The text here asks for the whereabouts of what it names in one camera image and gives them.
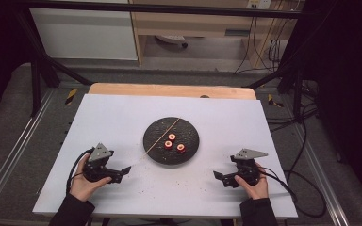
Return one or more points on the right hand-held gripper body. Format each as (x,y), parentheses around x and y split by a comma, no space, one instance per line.
(246,171)

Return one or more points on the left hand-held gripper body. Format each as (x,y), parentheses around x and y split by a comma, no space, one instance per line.
(95,169)

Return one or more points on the thin wooden skewer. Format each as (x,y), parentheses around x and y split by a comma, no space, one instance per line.
(157,143)

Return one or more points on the round black plate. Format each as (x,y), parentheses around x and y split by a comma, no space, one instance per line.
(185,132)

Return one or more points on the person's right hand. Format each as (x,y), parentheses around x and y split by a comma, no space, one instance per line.
(256,188)

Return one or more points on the person's left hand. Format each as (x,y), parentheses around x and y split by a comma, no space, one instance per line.
(85,186)

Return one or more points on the white board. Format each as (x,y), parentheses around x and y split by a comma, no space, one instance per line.
(113,125)

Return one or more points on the wooden table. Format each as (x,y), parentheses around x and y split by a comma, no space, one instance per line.
(157,90)

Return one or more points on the black metal stand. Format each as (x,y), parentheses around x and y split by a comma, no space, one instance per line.
(298,91)
(36,81)

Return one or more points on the black curtain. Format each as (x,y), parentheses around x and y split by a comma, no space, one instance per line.
(0,47)
(345,78)

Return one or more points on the white cabinet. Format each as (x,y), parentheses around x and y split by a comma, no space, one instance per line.
(81,34)

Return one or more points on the white chair base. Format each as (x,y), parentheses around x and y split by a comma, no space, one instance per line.
(171,38)

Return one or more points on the light wooden desk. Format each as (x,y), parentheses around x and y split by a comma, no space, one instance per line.
(194,22)

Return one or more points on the aluminium rail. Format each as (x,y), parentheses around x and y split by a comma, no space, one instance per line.
(320,175)
(19,141)

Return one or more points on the black metal frame bar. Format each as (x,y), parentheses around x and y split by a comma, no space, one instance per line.
(157,8)

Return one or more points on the wall socket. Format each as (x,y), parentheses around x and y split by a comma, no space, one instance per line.
(259,3)

